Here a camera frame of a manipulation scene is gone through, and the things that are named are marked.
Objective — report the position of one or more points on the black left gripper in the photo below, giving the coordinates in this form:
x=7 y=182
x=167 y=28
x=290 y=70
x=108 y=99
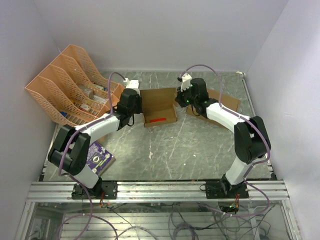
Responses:
x=139 y=100

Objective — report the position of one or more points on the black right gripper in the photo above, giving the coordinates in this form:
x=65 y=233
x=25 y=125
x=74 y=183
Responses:
x=179 y=98

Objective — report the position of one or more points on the cardboard box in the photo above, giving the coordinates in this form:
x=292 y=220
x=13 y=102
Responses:
x=159 y=103
x=227 y=102

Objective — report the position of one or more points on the red block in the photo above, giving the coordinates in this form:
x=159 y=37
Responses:
x=158 y=120

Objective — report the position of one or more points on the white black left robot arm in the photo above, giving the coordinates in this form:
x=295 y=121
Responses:
x=70 y=148

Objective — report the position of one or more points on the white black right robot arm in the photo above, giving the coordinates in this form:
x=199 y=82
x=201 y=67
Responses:
x=251 y=141

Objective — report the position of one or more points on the closed folded cardboard box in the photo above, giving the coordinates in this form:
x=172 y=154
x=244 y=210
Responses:
x=227 y=102

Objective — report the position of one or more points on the pink plastic desk organizer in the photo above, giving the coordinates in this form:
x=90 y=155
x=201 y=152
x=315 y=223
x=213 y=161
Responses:
x=72 y=91

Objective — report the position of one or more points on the purple book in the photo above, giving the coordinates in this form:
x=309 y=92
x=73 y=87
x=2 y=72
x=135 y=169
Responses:
x=99 y=159

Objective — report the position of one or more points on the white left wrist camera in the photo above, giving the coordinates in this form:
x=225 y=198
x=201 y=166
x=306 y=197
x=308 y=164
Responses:
x=132 y=84

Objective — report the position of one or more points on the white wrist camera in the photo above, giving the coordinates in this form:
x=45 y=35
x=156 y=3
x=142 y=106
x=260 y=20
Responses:
x=185 y=80
x=132 y=84

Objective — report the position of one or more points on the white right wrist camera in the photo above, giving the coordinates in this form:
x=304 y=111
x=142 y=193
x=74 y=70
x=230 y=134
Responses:
x=185 y=80

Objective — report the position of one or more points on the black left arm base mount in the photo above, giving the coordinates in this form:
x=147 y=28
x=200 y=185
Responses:
x=106 y=190

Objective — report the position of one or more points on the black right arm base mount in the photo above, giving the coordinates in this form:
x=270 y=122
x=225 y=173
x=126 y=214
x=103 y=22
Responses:
x=218 y=190

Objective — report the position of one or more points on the aluminium frame rail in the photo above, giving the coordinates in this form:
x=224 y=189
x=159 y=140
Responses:
x=148 y=192

